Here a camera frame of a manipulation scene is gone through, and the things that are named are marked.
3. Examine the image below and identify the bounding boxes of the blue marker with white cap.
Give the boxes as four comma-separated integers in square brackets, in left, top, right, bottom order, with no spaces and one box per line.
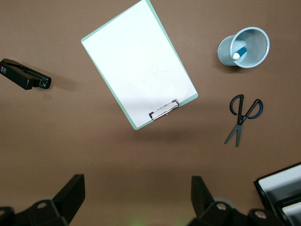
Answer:
[232,46,248,60]

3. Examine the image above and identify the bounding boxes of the light blue mesh cup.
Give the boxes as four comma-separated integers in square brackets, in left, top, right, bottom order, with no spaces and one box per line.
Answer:
[217,26,270,69]

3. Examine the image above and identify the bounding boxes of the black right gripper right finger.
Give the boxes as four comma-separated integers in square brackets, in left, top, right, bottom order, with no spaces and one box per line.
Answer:
[185,175,286,226]

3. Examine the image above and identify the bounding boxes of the black stapler with red end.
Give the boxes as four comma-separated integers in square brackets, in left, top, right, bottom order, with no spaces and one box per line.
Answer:
[0,58,52,91]

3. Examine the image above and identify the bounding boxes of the white paper sheet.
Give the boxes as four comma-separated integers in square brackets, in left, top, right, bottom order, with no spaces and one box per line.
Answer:
[82,0,197,127]

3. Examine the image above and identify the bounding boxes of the black stacked paper tray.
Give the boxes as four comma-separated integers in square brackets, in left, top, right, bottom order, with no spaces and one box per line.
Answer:
[253,161,301,226]

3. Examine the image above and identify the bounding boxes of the white paper stack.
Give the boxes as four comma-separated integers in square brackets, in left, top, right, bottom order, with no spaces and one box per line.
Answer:
[258,164,301,201]

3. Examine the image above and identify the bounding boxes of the teal clipboard with metal clip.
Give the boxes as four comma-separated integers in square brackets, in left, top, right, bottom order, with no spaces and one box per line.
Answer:
[80,0,199,131]

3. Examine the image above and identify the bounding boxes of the black and blue scissors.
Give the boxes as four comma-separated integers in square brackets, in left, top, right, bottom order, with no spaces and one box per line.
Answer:
[224,94,263,148]

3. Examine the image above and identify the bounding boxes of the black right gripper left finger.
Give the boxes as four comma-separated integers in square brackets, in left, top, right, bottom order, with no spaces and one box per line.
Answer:
[0,174,85,226]

